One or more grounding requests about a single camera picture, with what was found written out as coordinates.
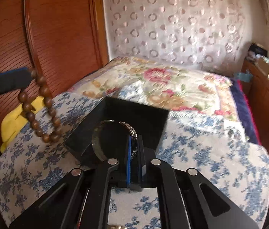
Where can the wooden headboard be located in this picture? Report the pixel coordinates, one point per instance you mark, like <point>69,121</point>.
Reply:
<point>61,41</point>

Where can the wooden side cabinet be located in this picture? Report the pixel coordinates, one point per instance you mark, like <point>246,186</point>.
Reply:
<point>258,98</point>

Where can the yellow plush pillow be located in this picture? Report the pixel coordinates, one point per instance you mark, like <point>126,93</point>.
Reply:
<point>11,125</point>

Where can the purple blanket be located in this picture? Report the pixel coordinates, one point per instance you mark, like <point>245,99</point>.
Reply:
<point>244,112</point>

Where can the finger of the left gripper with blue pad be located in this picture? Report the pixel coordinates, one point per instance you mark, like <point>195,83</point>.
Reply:
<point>17,79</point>

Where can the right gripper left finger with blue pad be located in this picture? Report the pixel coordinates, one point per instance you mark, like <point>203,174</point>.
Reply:
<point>133,179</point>

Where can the blue floral white bedspread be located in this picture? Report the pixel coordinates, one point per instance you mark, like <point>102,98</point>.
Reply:
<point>195,143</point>

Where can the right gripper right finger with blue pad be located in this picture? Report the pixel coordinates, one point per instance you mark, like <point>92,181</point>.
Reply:
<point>142,170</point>

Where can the dark bangle with silver trim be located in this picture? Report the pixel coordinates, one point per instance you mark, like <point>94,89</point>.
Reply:
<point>109,139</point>

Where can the pink floral quilt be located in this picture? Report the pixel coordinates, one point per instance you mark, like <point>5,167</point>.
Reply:
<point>162,85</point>

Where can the cardboard box on cabinet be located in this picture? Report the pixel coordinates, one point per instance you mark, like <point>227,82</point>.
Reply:
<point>263,66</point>

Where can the sheer curtain with circles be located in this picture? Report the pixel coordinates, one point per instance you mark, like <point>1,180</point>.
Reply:
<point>208,35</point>

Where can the black jewelry box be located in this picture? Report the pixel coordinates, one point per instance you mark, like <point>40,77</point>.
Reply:
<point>149,122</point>

